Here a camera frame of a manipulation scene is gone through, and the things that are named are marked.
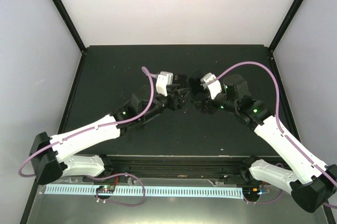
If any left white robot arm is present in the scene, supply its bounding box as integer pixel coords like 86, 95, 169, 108
29, 84, 190, 185

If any right black frame post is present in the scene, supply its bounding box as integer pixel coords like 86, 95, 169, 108
269, 0, 304, 53

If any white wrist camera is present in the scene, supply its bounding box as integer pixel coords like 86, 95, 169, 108
155, 72, 173, 97
201, 73, 222, 100

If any small green circuit board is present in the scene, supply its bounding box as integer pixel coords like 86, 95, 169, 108
96, 185, 115, 194

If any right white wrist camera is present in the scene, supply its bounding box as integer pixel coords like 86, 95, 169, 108
201, 73, 222, 100

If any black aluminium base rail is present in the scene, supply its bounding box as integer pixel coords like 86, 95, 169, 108
98, 155, 260, 184

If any black frame post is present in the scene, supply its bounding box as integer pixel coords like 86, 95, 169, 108
269, 0, 304, 53
52, 0, 86, 53

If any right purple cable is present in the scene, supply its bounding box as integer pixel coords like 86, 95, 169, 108
206, 61, 337, 209

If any right small circuit board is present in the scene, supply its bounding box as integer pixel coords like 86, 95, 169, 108
249, 187, 270, 195

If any white slotted cable duct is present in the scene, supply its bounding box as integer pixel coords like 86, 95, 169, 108
44, 184, 244, 199

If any black phone case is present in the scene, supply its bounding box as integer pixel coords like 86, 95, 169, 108
172, 74, 190, 87

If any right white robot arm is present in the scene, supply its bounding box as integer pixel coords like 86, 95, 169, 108
188, 73, 336, 213

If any left black frame post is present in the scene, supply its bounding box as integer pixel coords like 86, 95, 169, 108
52, 0, 86, 53

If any black smartphone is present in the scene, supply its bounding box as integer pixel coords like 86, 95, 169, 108
188, 70, 208, 101

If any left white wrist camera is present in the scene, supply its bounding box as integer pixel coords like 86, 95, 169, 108
155, 72, 173, 97

